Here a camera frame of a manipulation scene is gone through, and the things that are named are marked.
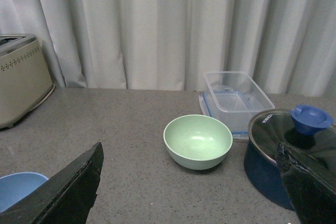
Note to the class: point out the white curtain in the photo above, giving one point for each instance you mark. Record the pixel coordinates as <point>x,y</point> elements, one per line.
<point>286,46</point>

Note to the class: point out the blue-rimmed container lid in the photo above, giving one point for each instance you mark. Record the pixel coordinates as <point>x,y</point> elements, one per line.
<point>232,108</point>

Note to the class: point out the clear plastic container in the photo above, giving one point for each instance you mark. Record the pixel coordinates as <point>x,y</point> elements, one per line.
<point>219,81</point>

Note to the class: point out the cream toaster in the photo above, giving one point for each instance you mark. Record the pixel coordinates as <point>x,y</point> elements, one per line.
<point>25,78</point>

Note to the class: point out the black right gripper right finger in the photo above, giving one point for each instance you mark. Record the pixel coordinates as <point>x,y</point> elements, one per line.
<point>309,185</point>

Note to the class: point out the dark blue pot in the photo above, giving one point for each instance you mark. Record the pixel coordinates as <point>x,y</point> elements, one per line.
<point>265,177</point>

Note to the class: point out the blue bowl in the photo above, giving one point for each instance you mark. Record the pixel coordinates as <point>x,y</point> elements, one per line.
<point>16,186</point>

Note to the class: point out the green bowl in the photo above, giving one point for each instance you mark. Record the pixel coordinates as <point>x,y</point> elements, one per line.
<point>197,142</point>

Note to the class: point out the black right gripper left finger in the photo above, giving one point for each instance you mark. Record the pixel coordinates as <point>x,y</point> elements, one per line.
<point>67,197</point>

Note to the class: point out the glass pot lid blue knob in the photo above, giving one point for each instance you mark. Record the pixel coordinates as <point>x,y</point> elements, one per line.
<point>301,128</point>

